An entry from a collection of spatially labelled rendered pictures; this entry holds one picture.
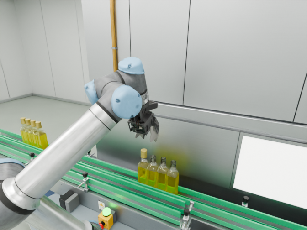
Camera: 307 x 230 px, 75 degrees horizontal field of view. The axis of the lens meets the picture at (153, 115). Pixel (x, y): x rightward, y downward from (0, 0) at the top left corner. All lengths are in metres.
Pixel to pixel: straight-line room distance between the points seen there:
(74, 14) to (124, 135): 4.55
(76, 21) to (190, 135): 4.83
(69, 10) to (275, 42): 5.15
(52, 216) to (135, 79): 0.50
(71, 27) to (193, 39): 4.84
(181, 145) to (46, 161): 0.79
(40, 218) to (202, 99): 0.82
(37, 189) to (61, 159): 0.08
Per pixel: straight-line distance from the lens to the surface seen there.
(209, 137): 1.08
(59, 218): 0.78
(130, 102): 0.47
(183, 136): 1.11
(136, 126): 0.73
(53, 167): 0.50
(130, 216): 1.21
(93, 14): 1.31
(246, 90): 1.01
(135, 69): 0.61
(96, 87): 0.59
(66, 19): 5.80
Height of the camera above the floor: 1.73
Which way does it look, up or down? 21 degrees down
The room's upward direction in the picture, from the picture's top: 1 degrees clockwise
